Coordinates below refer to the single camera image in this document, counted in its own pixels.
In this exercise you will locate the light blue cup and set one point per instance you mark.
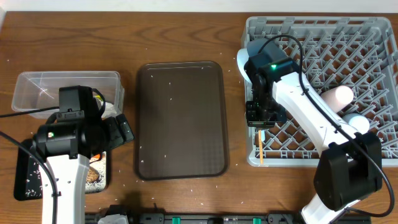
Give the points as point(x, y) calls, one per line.
point(357, 121)

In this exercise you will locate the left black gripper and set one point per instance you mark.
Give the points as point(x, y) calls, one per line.
point(121, 132)

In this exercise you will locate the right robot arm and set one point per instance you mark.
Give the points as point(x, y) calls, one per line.
point(350, 165)

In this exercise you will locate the clear plastic bin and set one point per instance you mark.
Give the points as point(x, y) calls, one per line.
point(37, 90)

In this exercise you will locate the light blue rice bowl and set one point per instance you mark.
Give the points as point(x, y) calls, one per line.
point(241, 59)

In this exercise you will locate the spilled white rice pile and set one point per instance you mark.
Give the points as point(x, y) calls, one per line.
point(99, 174)

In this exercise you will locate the black waste tray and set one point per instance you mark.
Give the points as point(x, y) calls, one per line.
point(28, 180)

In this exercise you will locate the green snack wrapper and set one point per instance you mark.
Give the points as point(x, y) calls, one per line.
point(99, 101)

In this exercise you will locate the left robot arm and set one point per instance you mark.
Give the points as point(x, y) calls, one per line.
point(64, 145)

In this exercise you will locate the brown food scrap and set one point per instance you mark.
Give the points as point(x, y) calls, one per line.
point(92, 176)

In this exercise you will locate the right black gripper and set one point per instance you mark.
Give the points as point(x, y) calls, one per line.
point(253, 120)

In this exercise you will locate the light blue plastic knife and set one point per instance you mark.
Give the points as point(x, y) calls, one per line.
point(263, 135)

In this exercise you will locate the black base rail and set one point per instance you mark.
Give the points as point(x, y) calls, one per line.
point(120, 214)

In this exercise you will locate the white tissue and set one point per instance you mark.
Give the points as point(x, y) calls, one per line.
point(110, 110)

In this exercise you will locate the wooden chopstick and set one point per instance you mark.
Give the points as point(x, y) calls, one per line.
point(260, 148)

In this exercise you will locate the grey plastic dishwasher rack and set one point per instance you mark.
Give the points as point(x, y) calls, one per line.
point(358, 52)

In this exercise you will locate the dark brown serving tray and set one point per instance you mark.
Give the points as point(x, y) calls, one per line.
point(181, 121)

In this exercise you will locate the pink cup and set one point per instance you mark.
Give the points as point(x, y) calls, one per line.
point(338, 98)

